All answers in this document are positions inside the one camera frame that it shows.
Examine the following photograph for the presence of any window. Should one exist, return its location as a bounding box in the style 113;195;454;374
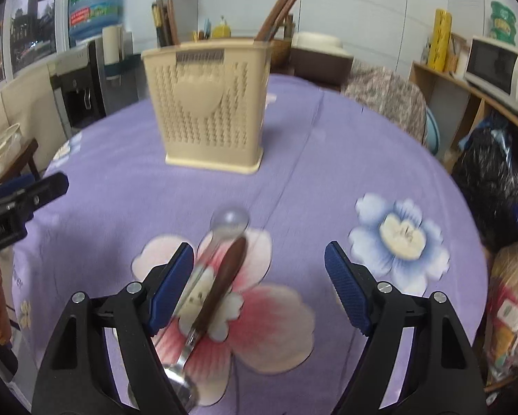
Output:
0;0;69;96

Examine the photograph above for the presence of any white microwave oven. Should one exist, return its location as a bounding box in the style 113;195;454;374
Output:
463;37;518;115

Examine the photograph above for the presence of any wicker basket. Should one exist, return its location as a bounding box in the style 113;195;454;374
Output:
270;38;294;74

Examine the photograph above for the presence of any colourful plastic bag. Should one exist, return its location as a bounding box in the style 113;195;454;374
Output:
486;242;518;383

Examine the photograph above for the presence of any glass jar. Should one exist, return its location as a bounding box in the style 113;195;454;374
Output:
449;32;467;74

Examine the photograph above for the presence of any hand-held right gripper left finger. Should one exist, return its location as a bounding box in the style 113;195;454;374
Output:
31;242;196;415

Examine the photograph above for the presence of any black plastic bag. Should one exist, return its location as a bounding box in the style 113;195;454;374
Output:
451;112;518;251

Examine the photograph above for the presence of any clear plastic spoon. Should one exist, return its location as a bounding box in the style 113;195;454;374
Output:
172;206;250;312

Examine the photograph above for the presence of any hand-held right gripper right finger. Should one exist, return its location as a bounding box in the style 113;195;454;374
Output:
324;241;489;415

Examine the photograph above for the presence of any chair with floral cover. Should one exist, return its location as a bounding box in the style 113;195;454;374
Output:
341;61;428;148

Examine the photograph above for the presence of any dark wooden stool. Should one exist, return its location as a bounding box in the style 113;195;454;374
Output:
0;138;41;191

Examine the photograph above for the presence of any yellow soap bottle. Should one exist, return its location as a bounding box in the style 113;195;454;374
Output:
211;16;232;39

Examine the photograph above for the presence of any blue water jug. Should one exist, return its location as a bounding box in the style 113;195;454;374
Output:
67;0;125;42

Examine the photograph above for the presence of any white plastic item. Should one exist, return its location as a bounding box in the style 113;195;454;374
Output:
0;123;21;169

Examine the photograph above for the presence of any wooden shelf unit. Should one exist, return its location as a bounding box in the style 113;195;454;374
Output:
410;61;518;174

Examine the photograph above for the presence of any brown and cream rice cooker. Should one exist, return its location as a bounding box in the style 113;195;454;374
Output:
290;31;354;87

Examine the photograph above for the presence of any water dispenser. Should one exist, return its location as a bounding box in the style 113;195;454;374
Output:
47;39;140;128

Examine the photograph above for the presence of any stack of green noodle cups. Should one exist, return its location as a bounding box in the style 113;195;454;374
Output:
489;1;518;46

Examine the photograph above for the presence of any yellow roll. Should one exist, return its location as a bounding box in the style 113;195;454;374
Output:
427;9;452;73

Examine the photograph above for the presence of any cream plastic utensil holder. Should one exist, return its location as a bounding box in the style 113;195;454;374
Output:
141;44;273;174

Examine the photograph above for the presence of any wooden-handled metal spoon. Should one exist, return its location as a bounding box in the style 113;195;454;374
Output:
163;236;248;415

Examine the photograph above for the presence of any purple floral tablecloth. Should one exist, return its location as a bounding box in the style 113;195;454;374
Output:
12;73;489;415

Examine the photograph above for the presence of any person's left hand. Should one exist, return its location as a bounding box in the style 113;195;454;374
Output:
0;261;14;349

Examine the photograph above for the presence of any white paper cup stack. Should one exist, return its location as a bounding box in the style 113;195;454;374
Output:
102;25;123;79

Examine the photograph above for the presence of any blue basin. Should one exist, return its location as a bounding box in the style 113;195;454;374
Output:
425;106;443;156

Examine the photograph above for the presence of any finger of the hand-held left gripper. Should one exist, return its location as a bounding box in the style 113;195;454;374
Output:
0;174;34;204
8;172;69;224

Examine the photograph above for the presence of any black gold-tipped chopstick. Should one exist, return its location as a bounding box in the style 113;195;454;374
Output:
152;2;162;48

